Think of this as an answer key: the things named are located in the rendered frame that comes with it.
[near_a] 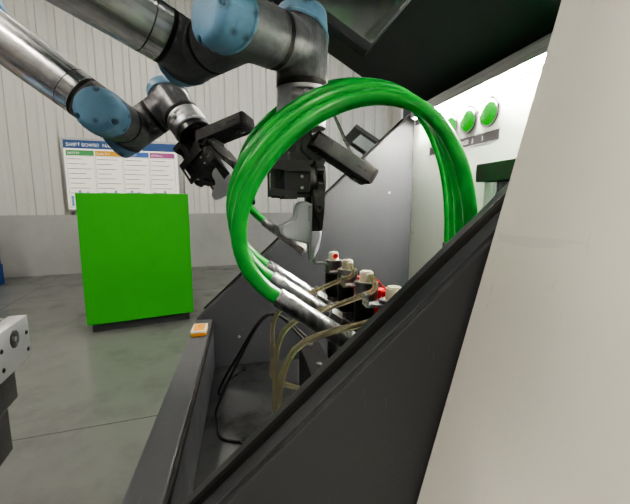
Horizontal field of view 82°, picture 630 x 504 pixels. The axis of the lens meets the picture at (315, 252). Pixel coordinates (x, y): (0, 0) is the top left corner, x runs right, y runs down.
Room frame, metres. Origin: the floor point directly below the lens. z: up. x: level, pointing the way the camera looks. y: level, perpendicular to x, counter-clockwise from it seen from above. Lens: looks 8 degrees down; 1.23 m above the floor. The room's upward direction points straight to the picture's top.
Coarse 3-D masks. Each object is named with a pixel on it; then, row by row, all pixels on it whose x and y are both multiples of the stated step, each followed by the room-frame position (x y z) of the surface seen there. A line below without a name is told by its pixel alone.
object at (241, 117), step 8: (240, 112) 0.70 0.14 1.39; (224, 120) 0.70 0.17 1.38; (232, 120) 0.70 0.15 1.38; (240, 120) 0.69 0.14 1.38; (248, 120) 0.70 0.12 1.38; (200, 128) 0.72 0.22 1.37; (208, 128) 0.72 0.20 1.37; (216, 128) 0.71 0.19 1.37; (224, 128) 0.70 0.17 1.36; (232, 128) 0.70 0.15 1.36; (240, 128) 0.70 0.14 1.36; (248, 128) 0.71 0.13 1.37; (200, 136) 0.72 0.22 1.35; (208, 136) 0.71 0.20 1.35; (216, 136) 0.72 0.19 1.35; (224, 136) 0.72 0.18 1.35; (232, 136) 0.73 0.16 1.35; (240, 136) 0.73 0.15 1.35
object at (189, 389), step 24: (192, 360) 0.60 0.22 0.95; (192, 384) 0.52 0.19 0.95; (168, 408) 0.45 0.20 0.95; (192, 408) 0.46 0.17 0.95; (168, 432) 0.40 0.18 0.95; (192, 432) 0.47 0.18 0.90; (144, 456) 0.36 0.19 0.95; (168, 456) 0.36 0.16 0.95; (192, 456) 0.46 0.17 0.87; (144, 480) 0.33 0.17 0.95; (168, 480) 0.33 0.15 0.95; (192, 480) 0.45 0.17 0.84
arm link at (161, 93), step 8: (152, 80) 0.79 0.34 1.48; (160, 80) 0.79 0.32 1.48; (168, 80) 0.79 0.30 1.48; (152, 88) 0.78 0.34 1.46; (160, 88) 0.78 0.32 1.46; (168, 88) 0.77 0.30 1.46; (176, 88) 0.78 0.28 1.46; (184, 88) 0.81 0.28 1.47; (152, 96) 0.77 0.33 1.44; (160, 96) 0.77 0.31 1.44; (168, 96) 0.76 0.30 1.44; (176, 96) 0.76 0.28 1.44; (184, 96) 0.77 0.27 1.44; (152, 104) 0.76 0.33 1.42; (160, 104) 0.76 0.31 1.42; (168, 104) 0.75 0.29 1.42; (176, 104) 0.75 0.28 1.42; (152, 112) 0.76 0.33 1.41; (160, 112) 0.77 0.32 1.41; (168, 112) 0.75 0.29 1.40; (160, 120) 0.77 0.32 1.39; (168, 128) 0.80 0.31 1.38
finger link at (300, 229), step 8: (304, 208) 0.54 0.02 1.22; (296, 216) 0.54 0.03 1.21; (304, 216) 0.54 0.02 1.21; (288, 224) 0.54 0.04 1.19; (296, 224) 0.54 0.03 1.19; (304, 224) 0.54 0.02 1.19; (288, 232) 0.54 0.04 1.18; (296, 232) 0.54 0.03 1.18; (304, 232) 0.54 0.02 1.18; (312, 232) 0.53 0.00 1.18; (320, 232) 0.54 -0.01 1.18; (296, 240) 0.54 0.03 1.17; (304, 240) 0.54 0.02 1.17; (312, 240) 0.54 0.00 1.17; (320, 240) 0.55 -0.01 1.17; (312, 248) 0.55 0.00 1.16; (312, 256) 0.55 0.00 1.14
